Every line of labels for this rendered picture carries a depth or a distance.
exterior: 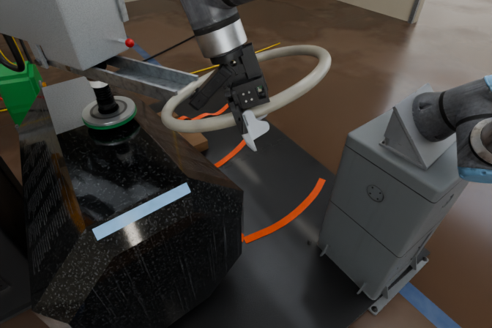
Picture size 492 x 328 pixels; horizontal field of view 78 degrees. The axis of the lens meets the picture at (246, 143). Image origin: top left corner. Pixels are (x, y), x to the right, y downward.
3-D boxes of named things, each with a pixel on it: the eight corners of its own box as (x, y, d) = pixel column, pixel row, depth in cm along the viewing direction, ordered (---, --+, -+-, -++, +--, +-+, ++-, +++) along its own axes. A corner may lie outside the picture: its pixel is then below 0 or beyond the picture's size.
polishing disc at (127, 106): (128, 125, 122) (127, 123, 122) (75, 127, 122) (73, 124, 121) (140, 97, 139) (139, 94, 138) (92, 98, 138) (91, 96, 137)
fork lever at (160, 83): (34, 66, 120) (28, 55, 117) (76, 49, 133) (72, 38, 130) (170, 111, 93) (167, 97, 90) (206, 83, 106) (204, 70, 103)
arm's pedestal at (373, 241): (357, 203, 204) (398, 94, 148) (428, 261, 173) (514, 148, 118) (303, 243, 181) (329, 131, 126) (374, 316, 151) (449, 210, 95)
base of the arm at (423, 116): (428, 86, 119) (455, 76, 111) (450, 128, 120) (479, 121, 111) (405, 105, 110) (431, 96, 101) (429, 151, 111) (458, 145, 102)
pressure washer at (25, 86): (25, 120, 276) (-31, 23, 220) (67, 113, 285) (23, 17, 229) (17, 143, 251) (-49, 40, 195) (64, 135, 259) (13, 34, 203)
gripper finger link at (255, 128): (276, 148, 62) (262, 105, 60) (248, 157, 63) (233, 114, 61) (276, 144, 65) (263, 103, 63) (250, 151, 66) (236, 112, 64)
